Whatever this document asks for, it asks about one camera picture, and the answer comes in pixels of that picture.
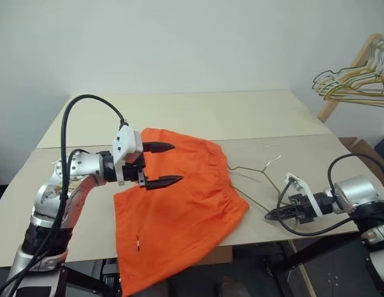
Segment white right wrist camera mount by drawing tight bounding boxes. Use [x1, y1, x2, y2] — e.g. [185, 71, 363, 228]
[284, 172, 324, 217]

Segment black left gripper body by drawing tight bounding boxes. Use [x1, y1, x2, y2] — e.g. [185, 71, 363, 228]
[122, 151, 148, 187]

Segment thin wire hanger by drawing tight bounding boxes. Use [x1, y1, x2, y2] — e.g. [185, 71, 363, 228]
[228, 154, 284, 215]

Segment orange wire hanger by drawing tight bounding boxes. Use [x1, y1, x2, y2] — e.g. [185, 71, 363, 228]
[317, 66, 384, 95]

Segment black metal table frame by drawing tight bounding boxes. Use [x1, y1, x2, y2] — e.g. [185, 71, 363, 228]
[62, 231, 363, 297]

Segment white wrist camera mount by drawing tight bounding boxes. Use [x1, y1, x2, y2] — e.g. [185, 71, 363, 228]
[111, 123, 143, 187]
[284, 172, 324, 217]

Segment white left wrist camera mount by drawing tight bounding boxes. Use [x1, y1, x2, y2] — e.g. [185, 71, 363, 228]
[111, 123, 143, 187]

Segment orange shorts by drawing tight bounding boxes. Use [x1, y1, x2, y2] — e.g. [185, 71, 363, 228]
[113, 127, 250, 297]

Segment wooden hanger rack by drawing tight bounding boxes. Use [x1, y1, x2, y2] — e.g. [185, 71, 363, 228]
[317, 33, 384, 120]

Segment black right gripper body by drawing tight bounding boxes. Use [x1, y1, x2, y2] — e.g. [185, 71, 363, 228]
[288, 194, 316, 224]

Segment dark green wire hanger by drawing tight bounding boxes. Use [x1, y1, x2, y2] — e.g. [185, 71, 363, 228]
[312, 68, 384, 93]

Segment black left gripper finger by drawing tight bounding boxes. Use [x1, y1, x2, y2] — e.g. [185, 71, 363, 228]
[145, 175, 184, 191]
[143, 141, 176, 155]

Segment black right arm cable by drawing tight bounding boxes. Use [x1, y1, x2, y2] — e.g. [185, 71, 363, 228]
[277, 153, 384, 238]

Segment black panel with white dots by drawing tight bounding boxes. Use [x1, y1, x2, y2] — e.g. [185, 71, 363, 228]
[289, 239, 383, 297]

